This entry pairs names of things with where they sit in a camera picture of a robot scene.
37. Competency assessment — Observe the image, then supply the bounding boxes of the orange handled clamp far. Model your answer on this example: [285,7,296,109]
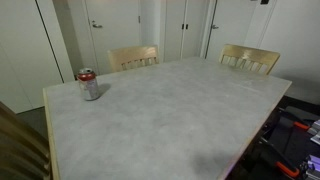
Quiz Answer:
[279,109,310,131]

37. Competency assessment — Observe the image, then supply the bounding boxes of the orange handled clamp near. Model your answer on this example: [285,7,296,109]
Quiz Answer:
[259,137,301,179]

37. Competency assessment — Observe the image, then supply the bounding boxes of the orange handled clamp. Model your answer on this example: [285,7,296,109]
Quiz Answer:
[259,137,301,179]
[279,109,310,131]

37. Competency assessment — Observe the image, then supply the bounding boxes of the white double closet door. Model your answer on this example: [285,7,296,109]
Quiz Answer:
[164,0,209,62]

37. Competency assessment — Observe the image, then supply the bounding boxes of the white door right side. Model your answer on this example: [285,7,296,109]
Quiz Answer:
[205,0,257,61]

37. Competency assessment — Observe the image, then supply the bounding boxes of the white door with handle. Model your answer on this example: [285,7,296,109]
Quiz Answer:
[85,0,140,74]

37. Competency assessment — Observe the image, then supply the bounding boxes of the wooden chair near corner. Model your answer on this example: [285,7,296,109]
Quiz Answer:
[0,102,53,180]

